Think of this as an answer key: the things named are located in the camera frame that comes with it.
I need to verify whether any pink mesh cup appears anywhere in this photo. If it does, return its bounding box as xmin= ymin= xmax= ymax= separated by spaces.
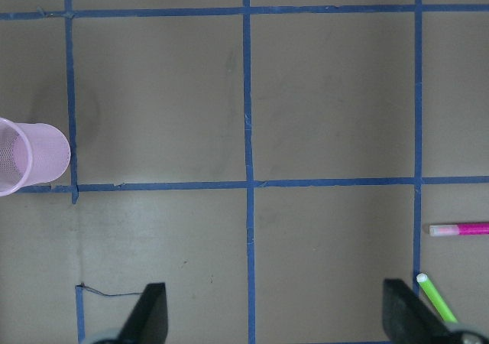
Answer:
xmin=1 ymin=118 xmax=71 ymax=196

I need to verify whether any green highlighter pen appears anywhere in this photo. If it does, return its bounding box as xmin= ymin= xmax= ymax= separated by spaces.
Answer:
xmin=416 ymin=273 xmax=458 ymax=323

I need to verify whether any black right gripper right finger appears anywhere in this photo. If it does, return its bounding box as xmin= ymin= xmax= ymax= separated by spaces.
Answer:
xmin=383 ymin=279 xmax=461 ymax=344

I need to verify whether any pink highlighter pen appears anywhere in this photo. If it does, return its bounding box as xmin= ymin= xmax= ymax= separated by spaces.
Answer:
xmin=429 ymin=222 xmax=488 ymax=237

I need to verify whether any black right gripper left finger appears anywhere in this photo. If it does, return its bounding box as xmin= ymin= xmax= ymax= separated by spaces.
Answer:
xmin=118 ymin=282 xmax=169 ymax=343

